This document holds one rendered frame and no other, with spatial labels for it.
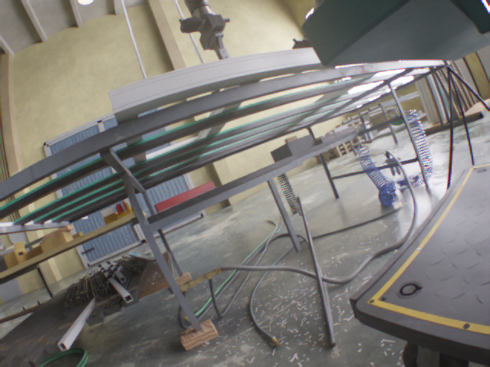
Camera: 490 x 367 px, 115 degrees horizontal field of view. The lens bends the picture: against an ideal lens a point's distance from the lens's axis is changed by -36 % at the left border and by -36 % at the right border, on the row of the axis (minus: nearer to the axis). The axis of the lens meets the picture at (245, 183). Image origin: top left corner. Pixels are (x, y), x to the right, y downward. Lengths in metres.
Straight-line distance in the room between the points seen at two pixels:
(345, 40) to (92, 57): 9.14
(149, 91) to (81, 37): 9.46
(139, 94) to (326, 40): 0.51
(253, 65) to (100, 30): 9.42
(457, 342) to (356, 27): 0.35
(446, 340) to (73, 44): 10.14
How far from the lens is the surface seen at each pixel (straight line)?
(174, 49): 8.57
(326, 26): 0.28
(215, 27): 0.79
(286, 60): 0.87
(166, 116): 0.70
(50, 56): 10.09
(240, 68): 0.77
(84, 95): 8.54
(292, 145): 1.74
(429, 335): 0.35
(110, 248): 7.38
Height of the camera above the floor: 0.58
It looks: 1 degrees down
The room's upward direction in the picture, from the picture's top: 23 degrees counter-clockwise
